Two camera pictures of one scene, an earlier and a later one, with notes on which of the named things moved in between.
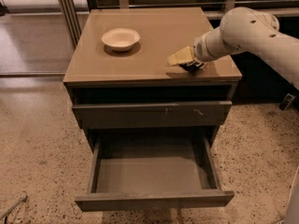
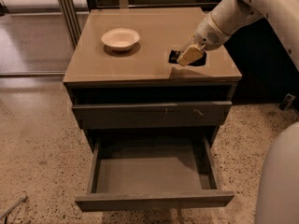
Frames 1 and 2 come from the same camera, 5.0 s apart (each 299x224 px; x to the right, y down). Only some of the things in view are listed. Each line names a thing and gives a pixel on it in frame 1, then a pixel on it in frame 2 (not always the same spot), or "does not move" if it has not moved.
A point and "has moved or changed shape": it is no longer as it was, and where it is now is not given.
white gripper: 202,50 to 207,35
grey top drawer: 151,114 does not move
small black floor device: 287,102 does not move
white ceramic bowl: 121,39 does not move
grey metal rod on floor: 23,199 does not move
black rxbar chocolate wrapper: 191,66 has moved or changed shape
